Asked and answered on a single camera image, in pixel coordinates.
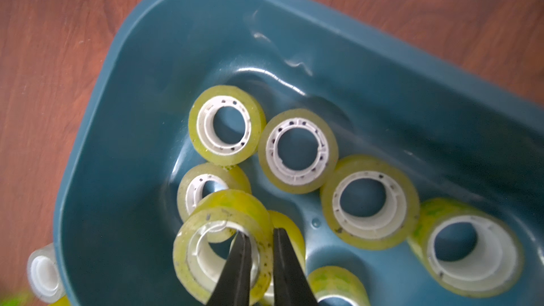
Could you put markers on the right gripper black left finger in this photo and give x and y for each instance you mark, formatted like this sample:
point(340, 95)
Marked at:
point(233, 287)

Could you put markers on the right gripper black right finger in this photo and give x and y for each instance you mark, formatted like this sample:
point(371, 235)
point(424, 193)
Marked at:
point(289, 282)

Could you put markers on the yellow tape roll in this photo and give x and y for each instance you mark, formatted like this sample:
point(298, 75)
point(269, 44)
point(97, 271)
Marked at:
point(206, 179)
point(64, 301)
point(202, 132)
point(198, 267)
point(298, 181)
point(491, 268)
point(332, 282)
point(280, 220)

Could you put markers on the yellow tape roll lowest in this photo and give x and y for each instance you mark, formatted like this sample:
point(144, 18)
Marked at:
point(394, 221)

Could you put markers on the teal plastic storage box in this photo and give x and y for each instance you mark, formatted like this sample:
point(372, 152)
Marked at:
point(454, 135)

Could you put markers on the clear white tape roll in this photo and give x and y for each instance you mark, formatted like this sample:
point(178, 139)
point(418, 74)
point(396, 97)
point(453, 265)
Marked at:
point(44, 276)

